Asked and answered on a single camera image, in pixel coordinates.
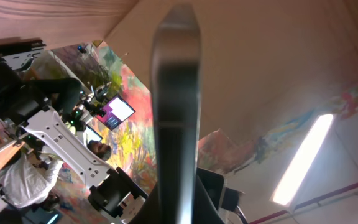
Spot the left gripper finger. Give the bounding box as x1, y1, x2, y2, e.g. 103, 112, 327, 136
150, 3, 201, 223

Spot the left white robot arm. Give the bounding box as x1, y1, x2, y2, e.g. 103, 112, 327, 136
0, 3, 201, 223

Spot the ceiling fluorescent light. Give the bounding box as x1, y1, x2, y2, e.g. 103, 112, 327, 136
271, 114, 335, 207

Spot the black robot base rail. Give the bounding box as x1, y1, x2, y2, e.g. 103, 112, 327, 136
0, 37, 47, 72

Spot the person in white shirt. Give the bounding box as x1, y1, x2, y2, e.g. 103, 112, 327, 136
0, 139, 112, 208

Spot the glowing monitor screen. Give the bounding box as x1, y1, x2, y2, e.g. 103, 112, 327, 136
96, 95, 135, 131

